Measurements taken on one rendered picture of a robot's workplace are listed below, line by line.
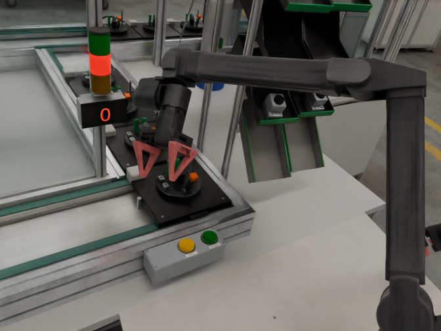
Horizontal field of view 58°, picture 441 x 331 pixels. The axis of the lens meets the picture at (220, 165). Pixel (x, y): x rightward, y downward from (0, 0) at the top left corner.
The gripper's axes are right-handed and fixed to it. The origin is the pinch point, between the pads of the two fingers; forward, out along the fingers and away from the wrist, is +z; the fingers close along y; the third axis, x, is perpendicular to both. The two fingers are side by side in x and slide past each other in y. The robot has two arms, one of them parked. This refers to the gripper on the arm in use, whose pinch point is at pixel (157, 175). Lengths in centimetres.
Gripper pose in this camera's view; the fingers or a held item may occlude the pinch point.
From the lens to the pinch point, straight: 84.1
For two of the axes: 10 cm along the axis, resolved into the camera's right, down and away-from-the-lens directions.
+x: 6.3, 2.7, 7.3
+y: 7.5, 0.5, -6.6
